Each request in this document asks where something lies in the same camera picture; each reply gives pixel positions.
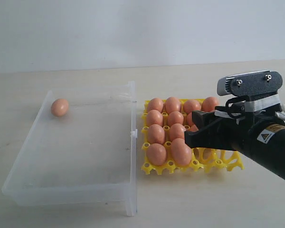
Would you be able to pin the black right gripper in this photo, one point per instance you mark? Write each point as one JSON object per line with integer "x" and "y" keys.
{"x": 221, "y": 133}

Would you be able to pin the brown egg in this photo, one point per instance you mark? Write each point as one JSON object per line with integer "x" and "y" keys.
{"x": 156, "y": 154}
{"x": 193, "y": 128}
{"x": 59, "y": 107}
{"x": 206, "y": 153}
{"x": 154, "y": 117}
{"x": 177, "y": 130}
{"x": 189, "y": 119}
{"x": 181, "y": 152}
{"x": 209, "y": 104}
{"x": 156, "y": 134}

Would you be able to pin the brown egg slot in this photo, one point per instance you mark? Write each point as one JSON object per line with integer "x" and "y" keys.
{"x": 172, "y": 104}
{"x": 155, "y": 104}
{"x": 191, "y": 105}

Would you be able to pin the brown egg lone front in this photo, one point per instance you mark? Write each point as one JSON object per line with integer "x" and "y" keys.
{"x": 175, "y": 117}

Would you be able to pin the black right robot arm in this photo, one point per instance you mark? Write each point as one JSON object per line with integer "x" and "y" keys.
{"x": 259, "y": 137}

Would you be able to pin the yellow plastic egg tray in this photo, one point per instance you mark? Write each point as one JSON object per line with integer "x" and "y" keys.
{"x": 218, "y": 158}

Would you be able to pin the clear plastic tray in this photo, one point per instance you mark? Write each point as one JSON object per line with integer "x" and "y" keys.
{"x": 88, "y": 155}

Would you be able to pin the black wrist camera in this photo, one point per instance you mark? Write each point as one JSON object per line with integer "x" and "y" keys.
{"x": 250, "y": 84}

